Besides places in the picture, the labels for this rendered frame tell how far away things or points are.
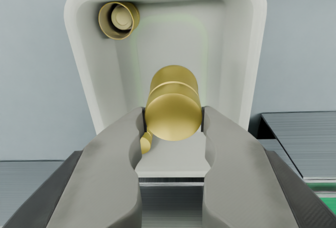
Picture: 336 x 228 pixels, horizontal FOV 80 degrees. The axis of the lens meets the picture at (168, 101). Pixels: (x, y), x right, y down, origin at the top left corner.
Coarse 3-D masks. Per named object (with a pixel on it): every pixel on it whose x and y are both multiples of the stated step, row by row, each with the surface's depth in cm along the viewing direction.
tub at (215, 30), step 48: (96, 0) 17; (144, 0) 20; (192, 0) 23; (240, 0) 18; (96, 48) 21; (144, 48) 26; (192, 48) 25; (240, 48) 20; (96, 96) 21; (144, 96) 29; (240, 96) 21; (192, 144) 30
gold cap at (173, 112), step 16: (160, 80) 13; (176, 80) 12; (192, 80) 14; (160, 96) 11; (176, 96) 11; (192, 96) 11; (144, 112) 12; (160, 112) 11; (176, 112) 11; (192, 112) 11; (160, 128) 12; (176, 128) 12; (192, 128) 12
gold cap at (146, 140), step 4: (144, 132) 28; (148, 132) 28; (144, 136) 27; (148, 136) 28; (140, 140) 27; (144, 140) 27; (148, 140) 27; (140, 144) 28; (144, 144) 28; (148, 144) 27; (144, 148) 28; (148, 148) 28; (144, 152) 28
